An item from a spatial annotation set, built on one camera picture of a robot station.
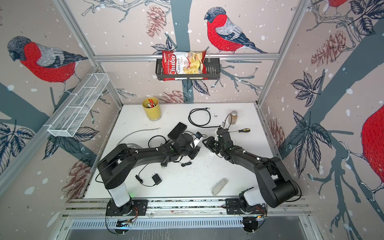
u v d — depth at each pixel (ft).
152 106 3.43
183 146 2.29
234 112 3.31
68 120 2.35
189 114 3.74
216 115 3.74
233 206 2.40
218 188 2.54
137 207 2.40
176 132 3.31
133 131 3.40
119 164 1.70
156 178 2.68
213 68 3.11
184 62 2.87
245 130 3.33
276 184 1.41
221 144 2.29
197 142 2.55
